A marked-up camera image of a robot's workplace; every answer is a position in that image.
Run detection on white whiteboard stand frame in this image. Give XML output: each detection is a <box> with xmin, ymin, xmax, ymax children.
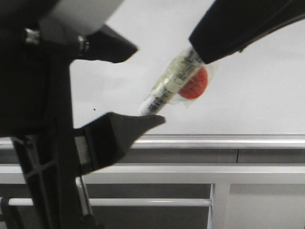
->
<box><xmin>0</xmin><ymin>137</ymin><xmax>305</xmax><ymax>229</ymax></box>

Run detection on white whiteboard marker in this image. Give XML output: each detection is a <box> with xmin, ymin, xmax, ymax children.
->
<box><xmin>139</xmin><ymin>48</ymin><xmax>203</xmax><ymax>116</ymax></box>

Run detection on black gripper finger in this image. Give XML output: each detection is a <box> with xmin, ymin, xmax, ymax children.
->
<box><xmin>189</xmin><ymin>0</ymin><xmax>305</xmax><ymax>64</ymax></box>
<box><xmin>83</xmin><ymin>25</ymin><xmax>138</xmax><ymax>63</ymax></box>
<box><xmin>74</xmin><ymin>112</ymin><xmax>166</xmax><ymax>174</ymax></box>

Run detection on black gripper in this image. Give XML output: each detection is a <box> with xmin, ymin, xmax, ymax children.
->
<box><xmin>0</xmin><ymin>26</ymin><xmax>105</xmax><ymax>229</ymax></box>

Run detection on white whiteboard with aluminium frame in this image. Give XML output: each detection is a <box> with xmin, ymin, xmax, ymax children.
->
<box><xmin>71</xmin><ymin>0</ymin><xmax>305</xmax><ymax>148</ymax></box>

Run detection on red round magnet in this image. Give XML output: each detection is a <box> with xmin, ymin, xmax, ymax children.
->
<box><xmin>178</xmin><ymin>67</ymin><xmax>209</xmax><ymax>100</ymax></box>

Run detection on white horizontal stand rod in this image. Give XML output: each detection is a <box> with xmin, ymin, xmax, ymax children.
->
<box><xmin>8</xmin><ymin>198</ymin><xmax>213</xmax><ymax>207</ymax></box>

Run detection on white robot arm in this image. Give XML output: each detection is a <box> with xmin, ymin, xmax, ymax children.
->
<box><xmin>0</xmin><ymin>0</ymin><xmax>165</xmax><ymax>229</ymax></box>

